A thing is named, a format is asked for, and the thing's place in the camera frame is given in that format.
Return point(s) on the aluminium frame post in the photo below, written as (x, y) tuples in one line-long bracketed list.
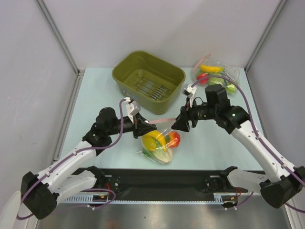
[(57, 34), (274, 18)]

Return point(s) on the yellow fake lemon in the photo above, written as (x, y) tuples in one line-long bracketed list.
[(149, 142)]

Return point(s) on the large green fake apple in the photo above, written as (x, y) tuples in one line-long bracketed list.
[(215, 80)]

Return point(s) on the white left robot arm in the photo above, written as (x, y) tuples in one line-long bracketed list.
[(42, 192)]

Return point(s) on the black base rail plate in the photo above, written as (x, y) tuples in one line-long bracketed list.
[(165, 185)]

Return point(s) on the olive green plastic bin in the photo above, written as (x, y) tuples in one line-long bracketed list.
[(154, 83)]

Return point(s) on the clear zip top bag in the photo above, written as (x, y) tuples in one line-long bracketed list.
[(164, 126)]

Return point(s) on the yellow fake banana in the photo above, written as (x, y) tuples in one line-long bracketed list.
[(160, 138), (211, 69)]

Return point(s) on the red fake tomato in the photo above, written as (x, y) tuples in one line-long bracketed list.
[(202, 78), (173, 139)]

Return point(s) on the small green fake apple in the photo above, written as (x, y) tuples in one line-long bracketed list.
[(230, 88)]

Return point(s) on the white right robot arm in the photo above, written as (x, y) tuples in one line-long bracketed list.
[(282, 179)]

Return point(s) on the far clear zip bag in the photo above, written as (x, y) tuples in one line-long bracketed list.
[(229, 74)]

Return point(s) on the clear zip bag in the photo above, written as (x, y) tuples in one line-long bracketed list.
[(229, 74), (164, 126)]

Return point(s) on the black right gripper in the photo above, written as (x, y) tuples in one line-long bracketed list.
[(188, 118)]

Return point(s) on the left aluminium frame post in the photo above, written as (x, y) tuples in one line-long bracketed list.
[(57, 34)]

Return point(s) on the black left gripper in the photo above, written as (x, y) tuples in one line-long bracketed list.
[(140, 127)]

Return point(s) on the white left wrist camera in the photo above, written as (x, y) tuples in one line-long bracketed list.
[(132, 108)]

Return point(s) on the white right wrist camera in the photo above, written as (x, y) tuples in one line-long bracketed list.
[(189, 91)]

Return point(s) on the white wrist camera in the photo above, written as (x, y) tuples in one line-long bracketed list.
[(132, 108), (189, 91)]

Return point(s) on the fake napa cabbage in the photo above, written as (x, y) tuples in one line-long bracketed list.
[(159, 156)]

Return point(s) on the right aluminium frame post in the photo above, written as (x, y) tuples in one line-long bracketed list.
[(274, 18)]

